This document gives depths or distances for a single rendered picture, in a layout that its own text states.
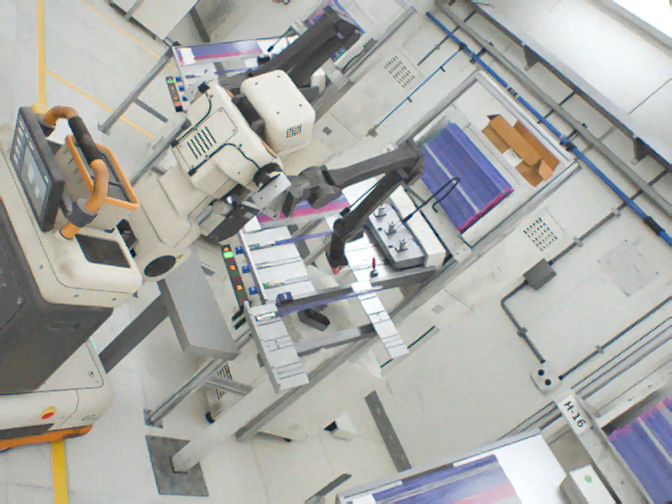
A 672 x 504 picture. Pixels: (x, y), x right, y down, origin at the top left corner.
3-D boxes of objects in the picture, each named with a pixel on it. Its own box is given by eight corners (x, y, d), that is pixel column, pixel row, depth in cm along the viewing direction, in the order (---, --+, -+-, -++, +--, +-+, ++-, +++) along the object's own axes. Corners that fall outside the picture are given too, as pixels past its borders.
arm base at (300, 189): (273, 167, 168) (294, 198, 163) (297, 161, 172) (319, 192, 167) (266, 188, 174) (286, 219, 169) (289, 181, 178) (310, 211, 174)
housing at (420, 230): (422, 279, 251) (428, 254, 241) (376, 205, 283) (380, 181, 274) (439, 275, 254) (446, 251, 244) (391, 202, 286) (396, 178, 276)
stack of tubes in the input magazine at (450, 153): (458, 231, 241) (512, 186, 233) (405, 158, 274) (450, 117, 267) (472, 244, 250) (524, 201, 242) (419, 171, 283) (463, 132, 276)
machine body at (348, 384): (202, 427, 266) (301, 344, 249) (175, 310, 312) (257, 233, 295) (297, 449, 312) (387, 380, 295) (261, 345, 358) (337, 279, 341)
